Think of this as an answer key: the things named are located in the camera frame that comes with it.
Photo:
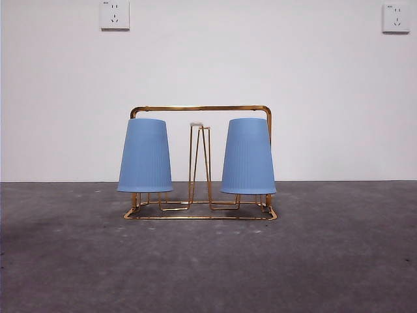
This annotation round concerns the blue ribbed plastic cup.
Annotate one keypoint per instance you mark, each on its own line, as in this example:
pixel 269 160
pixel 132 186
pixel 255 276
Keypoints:
pixel 247 156
pixel 145 156

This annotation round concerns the white wall socket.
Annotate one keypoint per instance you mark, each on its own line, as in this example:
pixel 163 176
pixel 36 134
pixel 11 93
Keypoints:
pixel 114 14
pixel 395 18

